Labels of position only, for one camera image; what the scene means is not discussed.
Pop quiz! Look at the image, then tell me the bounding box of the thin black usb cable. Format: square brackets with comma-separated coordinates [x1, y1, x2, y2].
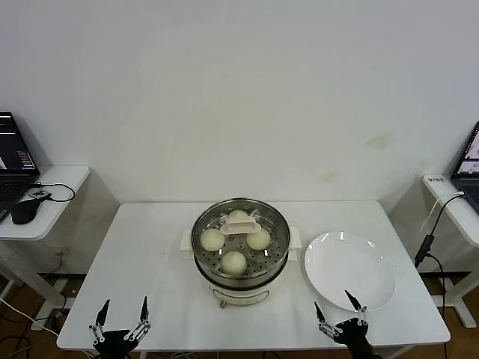
[33, 181, 77, 204]

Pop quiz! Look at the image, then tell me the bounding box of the black laptop dark screen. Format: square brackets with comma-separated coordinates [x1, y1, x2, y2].
[0, 111, 41, 221]

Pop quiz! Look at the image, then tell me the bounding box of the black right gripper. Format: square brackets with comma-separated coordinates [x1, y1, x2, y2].
[313, 289, 377, 359]

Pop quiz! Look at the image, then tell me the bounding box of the black laptop pink screen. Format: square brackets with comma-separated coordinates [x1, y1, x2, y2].
[451, 121, 479, 210]

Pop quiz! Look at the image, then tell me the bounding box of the stainless steel pot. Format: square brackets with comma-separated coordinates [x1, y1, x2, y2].
[191, 197, 291, 283]

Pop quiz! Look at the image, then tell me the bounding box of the black cable with adapter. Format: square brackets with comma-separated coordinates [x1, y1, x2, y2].
[414, 194, 467, 318]

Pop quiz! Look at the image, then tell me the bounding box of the white floor cable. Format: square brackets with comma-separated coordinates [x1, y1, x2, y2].
[0, 297, 61, 336]

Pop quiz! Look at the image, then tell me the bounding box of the white steamed baozi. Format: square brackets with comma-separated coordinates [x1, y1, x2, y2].
[220, 251, 248, 277]
[245, 228, 272, 251]
[200, 228, 226, 252]
[227, 209, 250, 225]

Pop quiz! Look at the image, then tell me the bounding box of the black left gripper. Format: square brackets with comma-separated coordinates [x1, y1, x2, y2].
[88, 296, 153, 359]

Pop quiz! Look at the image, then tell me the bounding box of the white round plate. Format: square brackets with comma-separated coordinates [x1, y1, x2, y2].
[303, 230, 397, 312]

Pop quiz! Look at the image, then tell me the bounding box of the black computer mouse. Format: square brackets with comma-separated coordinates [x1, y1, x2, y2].
[10, 200, 40, 225]

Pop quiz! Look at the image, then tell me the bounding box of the white side table with label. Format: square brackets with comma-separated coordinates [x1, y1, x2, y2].
[422, 174, 479, 330]

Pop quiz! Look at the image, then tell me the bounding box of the white side table with mouse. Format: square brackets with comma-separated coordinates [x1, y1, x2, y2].
[0, 165, 91, 319]

